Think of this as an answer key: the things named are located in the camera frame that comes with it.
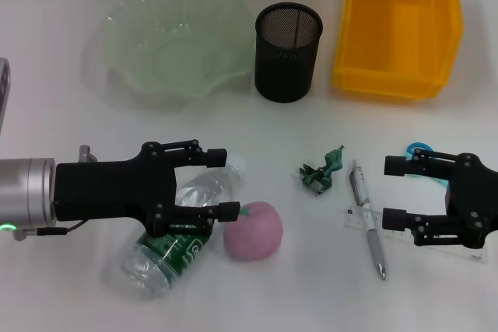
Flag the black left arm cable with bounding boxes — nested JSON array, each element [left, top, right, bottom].
[[11, 219, 86, 242]]

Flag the black mesh pen holder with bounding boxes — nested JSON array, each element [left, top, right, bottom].
[[254, 2, 324, 103]]

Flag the silver plug with thin wire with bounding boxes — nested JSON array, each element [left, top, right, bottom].
[[79, 145, 97, 164]]

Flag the light blue scissors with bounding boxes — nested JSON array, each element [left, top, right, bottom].
[[404, 142, 451, 190]]

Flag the green plastic wrapper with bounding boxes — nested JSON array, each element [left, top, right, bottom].
[[298, 144, 346, 196]]

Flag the clear plastic ruler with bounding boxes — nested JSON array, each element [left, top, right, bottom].
[[342, 203, 488, 264]]

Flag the silver ballpoint pen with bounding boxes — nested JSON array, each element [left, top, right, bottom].
[[349, 159, 388, 281]]

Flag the yellow plastic bin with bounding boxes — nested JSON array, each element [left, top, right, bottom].
[[331, 0, 464, 100]]

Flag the clear green-label water bottle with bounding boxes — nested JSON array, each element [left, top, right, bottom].
[[103, 155, 246, 300]]

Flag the pink peach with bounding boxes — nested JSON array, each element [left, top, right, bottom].
[[223, 201, 284, 261]]

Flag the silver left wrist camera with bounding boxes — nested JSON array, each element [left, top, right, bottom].
[[0, 58, 12, 135]]

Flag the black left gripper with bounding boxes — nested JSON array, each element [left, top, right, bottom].
[[54, 138, 241, 238]]

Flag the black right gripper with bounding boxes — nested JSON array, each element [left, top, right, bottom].
[[381, 149, 498, 250]]

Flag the green glass fruit plate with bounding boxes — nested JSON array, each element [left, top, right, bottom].
[[83, 0, 254, 111]]

